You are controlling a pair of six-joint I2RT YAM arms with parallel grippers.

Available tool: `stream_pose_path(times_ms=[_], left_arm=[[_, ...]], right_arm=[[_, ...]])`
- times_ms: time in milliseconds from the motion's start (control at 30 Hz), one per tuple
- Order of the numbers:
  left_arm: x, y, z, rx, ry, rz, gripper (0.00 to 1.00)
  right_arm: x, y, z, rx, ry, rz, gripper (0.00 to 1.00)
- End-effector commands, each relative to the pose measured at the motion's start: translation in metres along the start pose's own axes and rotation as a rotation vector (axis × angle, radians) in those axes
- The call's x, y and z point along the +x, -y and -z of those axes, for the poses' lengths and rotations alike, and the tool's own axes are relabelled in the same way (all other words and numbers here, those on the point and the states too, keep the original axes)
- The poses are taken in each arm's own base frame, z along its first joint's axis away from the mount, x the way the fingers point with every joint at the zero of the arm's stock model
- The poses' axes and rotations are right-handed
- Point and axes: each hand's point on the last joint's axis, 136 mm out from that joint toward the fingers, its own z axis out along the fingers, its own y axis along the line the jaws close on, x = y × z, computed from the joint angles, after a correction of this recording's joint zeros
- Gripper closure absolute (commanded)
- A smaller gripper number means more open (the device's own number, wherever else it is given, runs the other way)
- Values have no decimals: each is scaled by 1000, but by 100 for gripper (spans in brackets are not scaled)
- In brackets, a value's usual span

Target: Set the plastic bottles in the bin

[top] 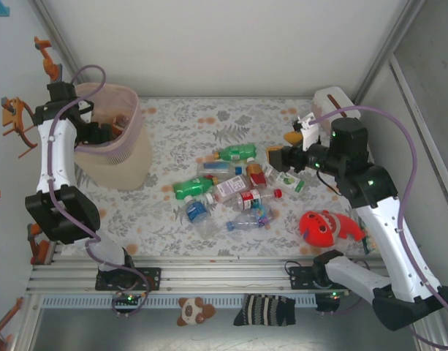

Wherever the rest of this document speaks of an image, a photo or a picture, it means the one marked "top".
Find white slotted cable duct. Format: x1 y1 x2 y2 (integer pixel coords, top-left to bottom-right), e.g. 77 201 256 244
39 294 318 310

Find clear bottle blue strip label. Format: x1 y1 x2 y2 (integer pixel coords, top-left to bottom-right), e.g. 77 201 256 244
197 162 244 177

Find red label bottle red cap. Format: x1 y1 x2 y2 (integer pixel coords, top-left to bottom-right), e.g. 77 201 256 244
235 188 284 212

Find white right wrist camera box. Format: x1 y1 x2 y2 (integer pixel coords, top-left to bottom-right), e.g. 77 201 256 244
292 113 322 151

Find clear bottle blue cap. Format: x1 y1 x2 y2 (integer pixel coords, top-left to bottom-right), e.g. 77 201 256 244
204 174 251 205

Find green soda bottle yellow cap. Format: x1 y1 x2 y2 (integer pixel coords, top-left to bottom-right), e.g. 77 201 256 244
171 175 219 200
213 144 259 162

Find crushed bottle colourful label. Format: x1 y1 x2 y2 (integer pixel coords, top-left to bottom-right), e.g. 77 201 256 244
225 206 279 232

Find brown white panda plush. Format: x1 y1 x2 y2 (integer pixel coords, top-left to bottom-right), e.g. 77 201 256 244
176 296 217 328

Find aluminium frame post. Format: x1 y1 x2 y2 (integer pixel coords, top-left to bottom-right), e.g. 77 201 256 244
353 0 428 105
32 0 86 88

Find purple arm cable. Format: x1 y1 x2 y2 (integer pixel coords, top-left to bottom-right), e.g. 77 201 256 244
48 64 151 318
310 105 448 348

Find brown coffee drink bottle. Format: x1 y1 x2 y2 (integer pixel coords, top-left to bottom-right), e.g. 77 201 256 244
113 114 132 133

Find black white striped sock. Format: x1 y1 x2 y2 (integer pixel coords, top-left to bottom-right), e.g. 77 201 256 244
232 293 297 328

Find aluminium rail beam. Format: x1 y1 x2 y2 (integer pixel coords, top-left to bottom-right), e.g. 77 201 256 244
25 255 429 294

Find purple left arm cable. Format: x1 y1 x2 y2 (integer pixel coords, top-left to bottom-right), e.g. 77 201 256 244
48 64 151 318

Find white pink tissue box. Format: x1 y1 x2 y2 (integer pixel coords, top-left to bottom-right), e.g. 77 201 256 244
311 86 362 124

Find pink plastic bin liner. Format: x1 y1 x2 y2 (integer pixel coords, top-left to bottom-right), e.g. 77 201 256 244
72 82 143 166

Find blue label bottle white cap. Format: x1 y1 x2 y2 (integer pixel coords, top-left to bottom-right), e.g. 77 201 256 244
182 195 221 239

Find small circuit board with LEDs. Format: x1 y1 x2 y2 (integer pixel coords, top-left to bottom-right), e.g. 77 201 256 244
316 291 343 312
112 292 143 308

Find beige mesh waste bin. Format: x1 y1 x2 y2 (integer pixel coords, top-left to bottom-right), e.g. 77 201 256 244
72 82 154 192

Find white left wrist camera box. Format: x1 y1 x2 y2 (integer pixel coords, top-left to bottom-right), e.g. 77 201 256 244
78 99 96 122

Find orange claw gripper wall sticker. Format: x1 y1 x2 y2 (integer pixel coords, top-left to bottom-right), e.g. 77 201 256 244
0 97 39 159

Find lime juice bottle white cap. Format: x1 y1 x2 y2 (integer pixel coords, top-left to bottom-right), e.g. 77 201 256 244
264 165 307 194

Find red fish plush toy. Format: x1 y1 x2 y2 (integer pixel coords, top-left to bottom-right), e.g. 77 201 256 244
299 209 366 249

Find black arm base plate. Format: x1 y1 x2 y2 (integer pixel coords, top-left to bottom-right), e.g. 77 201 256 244
94 266 162 293
288 265 356 293

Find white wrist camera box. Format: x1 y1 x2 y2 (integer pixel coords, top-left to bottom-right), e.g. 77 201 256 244
78 99 96 122
292 113 322 151

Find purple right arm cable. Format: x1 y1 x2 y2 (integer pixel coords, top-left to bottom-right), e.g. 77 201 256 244
310 105 448 348

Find teal polka dot sock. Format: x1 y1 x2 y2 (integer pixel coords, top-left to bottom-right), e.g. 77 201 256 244
357 217 380 256

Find floral tablecloth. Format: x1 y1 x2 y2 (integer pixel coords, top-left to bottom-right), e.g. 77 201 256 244
75 97 387 259

